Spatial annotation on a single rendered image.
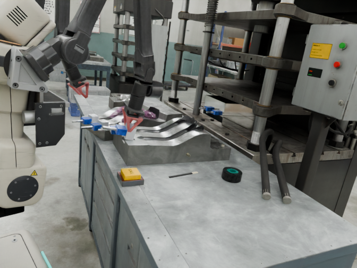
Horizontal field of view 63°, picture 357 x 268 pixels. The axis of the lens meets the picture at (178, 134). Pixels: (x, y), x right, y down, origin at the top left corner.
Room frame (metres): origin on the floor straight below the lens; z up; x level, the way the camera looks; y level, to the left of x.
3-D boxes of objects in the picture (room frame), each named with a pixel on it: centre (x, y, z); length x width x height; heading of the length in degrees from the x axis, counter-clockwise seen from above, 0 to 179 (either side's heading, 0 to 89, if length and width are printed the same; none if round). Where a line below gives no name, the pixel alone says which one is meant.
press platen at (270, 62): (2.22, -0.50, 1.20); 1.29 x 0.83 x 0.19; 27
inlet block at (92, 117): (1.43, 0.49, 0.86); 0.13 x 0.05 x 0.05; 134
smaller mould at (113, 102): (2.01, 0.40, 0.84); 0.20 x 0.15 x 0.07; 117
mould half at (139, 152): (1.30, 0.02, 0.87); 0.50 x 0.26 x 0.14; 117
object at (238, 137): (2.23, -0.49, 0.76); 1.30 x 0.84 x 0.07; 27
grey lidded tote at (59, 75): (7.25, 3.09, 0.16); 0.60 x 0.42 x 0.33; 110
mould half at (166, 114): (1.59, 0.26, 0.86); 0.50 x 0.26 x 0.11; 134
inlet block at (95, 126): (1.35, 0.41, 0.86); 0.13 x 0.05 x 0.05; 134
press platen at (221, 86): (2.22, -0.50, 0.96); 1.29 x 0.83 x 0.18; 27
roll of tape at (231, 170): (1.09, -0.24, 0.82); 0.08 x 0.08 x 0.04
